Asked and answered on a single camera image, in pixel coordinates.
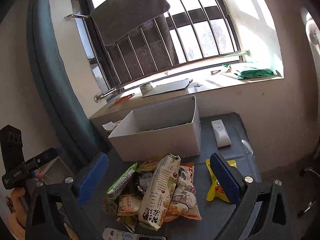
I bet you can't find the yellow snack packet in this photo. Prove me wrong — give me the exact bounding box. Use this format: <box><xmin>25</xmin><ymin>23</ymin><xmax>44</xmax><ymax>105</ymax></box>
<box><xmin>206</xmin><ymin>159</ymin><xmax>229</xmax><ymax>203</ymax></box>

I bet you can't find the green seaweed snack pack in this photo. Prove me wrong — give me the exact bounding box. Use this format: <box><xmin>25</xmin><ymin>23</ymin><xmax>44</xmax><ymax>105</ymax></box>
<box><xmin>106</xmin><ymin>163</ymin><xmax>138</xmax><ymax>204</ymax></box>

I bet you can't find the small beige snack packet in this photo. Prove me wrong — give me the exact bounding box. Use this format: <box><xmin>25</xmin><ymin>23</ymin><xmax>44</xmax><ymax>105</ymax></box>
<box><xmin>118</xmin><ymin>194</ymin><xmax>142</xmax><ymax>216</ymax></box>

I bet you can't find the white orange cartoon snack bag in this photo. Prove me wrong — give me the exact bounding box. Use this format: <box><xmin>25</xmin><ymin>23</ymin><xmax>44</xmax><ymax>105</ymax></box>
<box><xmin>164</xmin><ymin>163</ymin><xmax>202</xmax><ymax>223</ymax></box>

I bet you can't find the tall white noodle snack bag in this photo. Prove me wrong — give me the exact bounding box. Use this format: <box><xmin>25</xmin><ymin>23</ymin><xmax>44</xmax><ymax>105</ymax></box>
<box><xmin>138</xmin><ymin>154</ymin><xmax>181</xmax><ymax>231</ymax></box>

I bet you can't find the person's left hand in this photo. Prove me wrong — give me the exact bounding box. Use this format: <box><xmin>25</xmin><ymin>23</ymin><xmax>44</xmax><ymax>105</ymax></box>
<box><xmin>9</xmin><ymin>180</ymin><xmax>27</xmax><ymax>239</ymax></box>

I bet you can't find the blue white snack packet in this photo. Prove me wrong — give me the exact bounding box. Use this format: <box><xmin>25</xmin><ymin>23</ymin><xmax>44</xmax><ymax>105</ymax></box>
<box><xmin>103</xmin><ymin>227</ymin><xmax>138</xmax><ymax>240</ymax></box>

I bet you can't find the teal curtain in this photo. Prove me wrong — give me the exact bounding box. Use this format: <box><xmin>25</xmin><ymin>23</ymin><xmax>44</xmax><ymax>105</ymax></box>
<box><xmin>27</xmin><ymin>0</ymin><xmax>109</xmax><ymax>165</ymax></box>

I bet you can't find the white remote control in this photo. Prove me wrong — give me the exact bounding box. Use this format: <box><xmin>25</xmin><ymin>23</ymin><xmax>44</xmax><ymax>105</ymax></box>
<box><xmin>211</xmin><ymin>119</ymin><xmax>232</xmax><ymax>147</ymax></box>

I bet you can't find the tissue pack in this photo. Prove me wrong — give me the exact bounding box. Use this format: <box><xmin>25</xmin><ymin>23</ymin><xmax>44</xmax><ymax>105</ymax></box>
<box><xmin>102</xmin><ymin>120</ymin><xmax>122</xmax><ymax>134</ymax></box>

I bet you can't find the yellow noodle snack bag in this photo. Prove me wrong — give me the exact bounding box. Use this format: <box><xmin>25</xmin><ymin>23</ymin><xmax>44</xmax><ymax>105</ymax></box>
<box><xmin>136</xmin><ymin>156</ymin><xmax>164</xmax><ymax>174</ymax></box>

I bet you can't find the white cardboard box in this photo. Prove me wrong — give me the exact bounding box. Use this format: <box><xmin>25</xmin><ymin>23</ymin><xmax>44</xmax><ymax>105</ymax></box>
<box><xmin>108</xmin><ymin>95</ymin><xmax>201</xmax><ymax>162</ymax></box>

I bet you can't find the green plastic bag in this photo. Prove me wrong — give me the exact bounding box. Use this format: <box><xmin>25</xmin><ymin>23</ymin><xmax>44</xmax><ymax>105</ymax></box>
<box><xmin>222</xmin><ymin>62</ymin><xmax>281</xmax><ymax>80</ymax></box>

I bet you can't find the tape roll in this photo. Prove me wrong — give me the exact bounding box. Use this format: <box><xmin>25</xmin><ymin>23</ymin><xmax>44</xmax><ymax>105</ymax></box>
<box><xmin>139</xmin><ymin>82</ymin><xmax>153</xmax><ymax>96</ymax></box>

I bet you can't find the grey flat board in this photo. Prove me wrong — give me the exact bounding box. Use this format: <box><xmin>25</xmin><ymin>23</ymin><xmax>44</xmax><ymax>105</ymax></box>
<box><xmin>143</xmin><ymin>79</ymin><xmax>193</xmax><ymax>98</ymax></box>

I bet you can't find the grey towel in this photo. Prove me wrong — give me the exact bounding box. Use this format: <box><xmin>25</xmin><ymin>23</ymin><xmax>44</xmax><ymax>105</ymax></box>
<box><xmin>90</xmin><ymin>0</ymin><xmax>170</xmax><ymax>46</ymax></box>

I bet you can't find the steel window rail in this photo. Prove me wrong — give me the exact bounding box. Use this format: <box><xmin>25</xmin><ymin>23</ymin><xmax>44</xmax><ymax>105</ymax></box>
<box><xmin>94</xmin><ymin>50</ymin><xmax>251</xmax><ymax>103</ymax></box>

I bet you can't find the orange handled tool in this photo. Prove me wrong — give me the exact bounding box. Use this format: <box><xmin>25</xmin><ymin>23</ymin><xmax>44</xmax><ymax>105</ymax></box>
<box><xmin>109</xmin><ymin>93</ymin><xmax>135</xmax><ymax>108</ymax></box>

